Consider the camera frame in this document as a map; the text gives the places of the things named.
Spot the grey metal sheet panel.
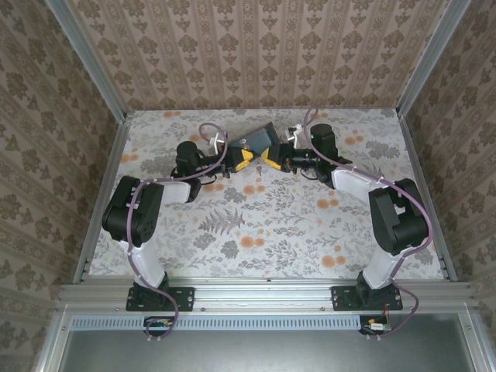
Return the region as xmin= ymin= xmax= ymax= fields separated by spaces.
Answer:
xmin=34 ymin=313 xmax=496 ymax=372

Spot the starry night painted tin box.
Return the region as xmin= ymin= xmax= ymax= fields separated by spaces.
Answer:
xmin=228 ymin=122 xmax=281 ymax=156

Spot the small connector circuit board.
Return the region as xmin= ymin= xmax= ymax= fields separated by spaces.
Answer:
xmin=143 ymin=315 xmax=174 ymax=337
xmin=359 ymin=314 xmax=393 ymax=336

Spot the horizontal aluminium frame rail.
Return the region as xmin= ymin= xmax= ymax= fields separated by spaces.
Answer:
xmin=57 ymin=281 xmax=476 ymax=311

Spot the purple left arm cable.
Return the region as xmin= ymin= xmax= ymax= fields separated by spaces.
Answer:
xmin=127 ymin=122 xmax=228 ymax=342

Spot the slotted grey cable duct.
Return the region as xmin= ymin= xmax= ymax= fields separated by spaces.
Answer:
xmin=71 ymin=314 xmax=363 ymax=331

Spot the aluminium corner post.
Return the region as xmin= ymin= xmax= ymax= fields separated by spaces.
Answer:
xmin=45 ymin=0 xmax=129 ymax=119
xmin=397 ymin=0 xmax=472 ymax=117

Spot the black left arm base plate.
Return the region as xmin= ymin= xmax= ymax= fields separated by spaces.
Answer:
xmin=126 ymin=286 xmax=195 ymax=312

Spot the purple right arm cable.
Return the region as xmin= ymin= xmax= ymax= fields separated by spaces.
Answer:
xmin=304 ymin=108 xmax=434 ymax=340

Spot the lower aluminium frame rail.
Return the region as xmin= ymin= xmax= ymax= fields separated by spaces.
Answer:
xmin=459 ymin=309 xmax=494 ymax=372
xmin=33 ymin=305 xmax=74 ymax=372

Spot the floral patterned tablecloth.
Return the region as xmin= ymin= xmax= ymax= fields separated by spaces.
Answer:
xmin=88 ymin=108 xmax=446 ymax=281

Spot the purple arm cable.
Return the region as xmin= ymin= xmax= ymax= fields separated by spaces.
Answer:
xmin=304 ymin=108 xmax=434 ymax=340
xmin=127 ymin=122 xmax=228 ymax=342

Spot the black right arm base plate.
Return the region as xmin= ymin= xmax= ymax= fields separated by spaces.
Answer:
xmin=332 ymin=285 xmax=404 ymax=312

